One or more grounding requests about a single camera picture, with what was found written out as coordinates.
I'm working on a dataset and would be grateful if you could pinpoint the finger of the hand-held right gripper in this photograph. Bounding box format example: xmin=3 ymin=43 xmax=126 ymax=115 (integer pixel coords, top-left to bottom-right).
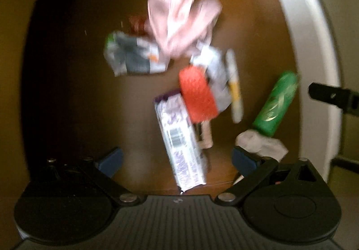
xmin=308 ymin=82 xmax=359 ymax=112

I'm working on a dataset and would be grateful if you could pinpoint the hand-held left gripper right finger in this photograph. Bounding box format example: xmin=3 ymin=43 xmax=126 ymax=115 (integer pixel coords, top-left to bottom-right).
xmin=215 ymin=146 xmax=319 ymax=207

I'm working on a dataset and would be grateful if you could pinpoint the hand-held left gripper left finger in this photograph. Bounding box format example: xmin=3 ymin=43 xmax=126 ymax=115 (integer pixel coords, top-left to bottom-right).
xmin=46 ymin=147 xmax=142 ymax=207

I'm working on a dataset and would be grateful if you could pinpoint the white grey green wrapper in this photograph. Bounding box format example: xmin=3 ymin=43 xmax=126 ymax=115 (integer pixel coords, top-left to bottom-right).
xmin=103 ymin=30 xmax=170 ymax=77

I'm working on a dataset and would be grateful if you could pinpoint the crumpled white tissue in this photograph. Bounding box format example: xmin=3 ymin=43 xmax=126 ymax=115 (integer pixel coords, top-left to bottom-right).
xmin=235 ymin=130 xmax=289 ymax=162

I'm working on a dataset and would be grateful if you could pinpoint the small beige bottle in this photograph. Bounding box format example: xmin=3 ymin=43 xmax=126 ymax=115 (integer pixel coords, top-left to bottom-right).
xmin=197 ymin=120 xmax=214 ymax=150

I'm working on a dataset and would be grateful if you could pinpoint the green plastic bottle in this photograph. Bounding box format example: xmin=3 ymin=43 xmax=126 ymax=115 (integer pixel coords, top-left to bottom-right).
xmin=252 ymin=70 xmax=300 ymax=137

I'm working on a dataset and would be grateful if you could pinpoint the white curved furniture edge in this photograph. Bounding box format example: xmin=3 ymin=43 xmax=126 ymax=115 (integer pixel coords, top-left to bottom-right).
xmin=266 ymin=0 xmax=359 ymax=183

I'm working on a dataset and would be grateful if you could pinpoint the white purple carton box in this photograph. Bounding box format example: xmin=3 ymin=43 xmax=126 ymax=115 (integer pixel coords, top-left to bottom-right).
xmin=154 ymin=91 xmax=207 ymax=193

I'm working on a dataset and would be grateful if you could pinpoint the white yellow tube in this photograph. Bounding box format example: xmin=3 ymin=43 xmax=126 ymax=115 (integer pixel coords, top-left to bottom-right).
xmin=225 ymin=49 xmax=244 ymax=124

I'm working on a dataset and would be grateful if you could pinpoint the red textured packet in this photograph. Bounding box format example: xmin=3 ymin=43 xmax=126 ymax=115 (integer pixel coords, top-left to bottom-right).
xmin=179 ymin=66 xmax=220 ymax=122

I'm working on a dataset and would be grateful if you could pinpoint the crumpled silver wrapper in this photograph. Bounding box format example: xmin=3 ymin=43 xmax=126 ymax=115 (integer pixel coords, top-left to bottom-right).
xmin=190 ymin=45 xmax=234 ymax=114

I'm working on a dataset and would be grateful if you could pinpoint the dark red snack packet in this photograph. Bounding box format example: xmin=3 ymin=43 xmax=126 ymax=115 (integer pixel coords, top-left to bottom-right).
xmin=128 ymin=14 xmax=150 ymax=35

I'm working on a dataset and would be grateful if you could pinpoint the pink cloth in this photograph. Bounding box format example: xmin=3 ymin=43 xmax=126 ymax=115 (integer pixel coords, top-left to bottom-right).
xmin=147 ymin=0 xmax=223 ymax=59

